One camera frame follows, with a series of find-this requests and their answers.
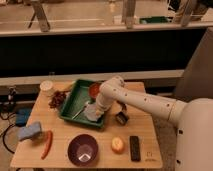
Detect grey towel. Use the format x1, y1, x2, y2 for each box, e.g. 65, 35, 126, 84
84, 103, 104, 122

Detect red bowl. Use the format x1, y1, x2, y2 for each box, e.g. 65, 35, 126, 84
88, 83, 101, 99

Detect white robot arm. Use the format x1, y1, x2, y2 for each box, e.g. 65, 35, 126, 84
96, 76, 213, 171

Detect purple bowl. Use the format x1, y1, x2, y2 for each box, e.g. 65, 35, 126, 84
67, 134, 99, 166

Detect green plastic tray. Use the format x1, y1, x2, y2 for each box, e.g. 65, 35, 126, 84
59, 79, 105, 129

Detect orange fruit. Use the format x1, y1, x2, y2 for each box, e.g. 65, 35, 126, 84
111, 137, 125, 154

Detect dark red grapes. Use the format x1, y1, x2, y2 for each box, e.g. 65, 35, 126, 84
49, 91, 66, 108

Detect black remote control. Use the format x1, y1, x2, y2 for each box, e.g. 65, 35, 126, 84
129, 136, 141, 162

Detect white cup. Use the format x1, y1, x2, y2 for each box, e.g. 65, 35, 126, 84
40, 80, 54, 96

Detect blue sponge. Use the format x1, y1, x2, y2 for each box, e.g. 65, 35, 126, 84
18, 122, 42, 141

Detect red chili pepper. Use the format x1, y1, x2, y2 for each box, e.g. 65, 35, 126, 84
41, 130, 53, 160

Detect blue box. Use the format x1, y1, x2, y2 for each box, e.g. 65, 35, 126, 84
15, 108, 32, 126

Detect black handled brush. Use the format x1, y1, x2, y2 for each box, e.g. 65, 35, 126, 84
115, 103, 129, 125

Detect black cable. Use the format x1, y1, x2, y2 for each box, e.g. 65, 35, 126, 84
1, 113, 18, 155

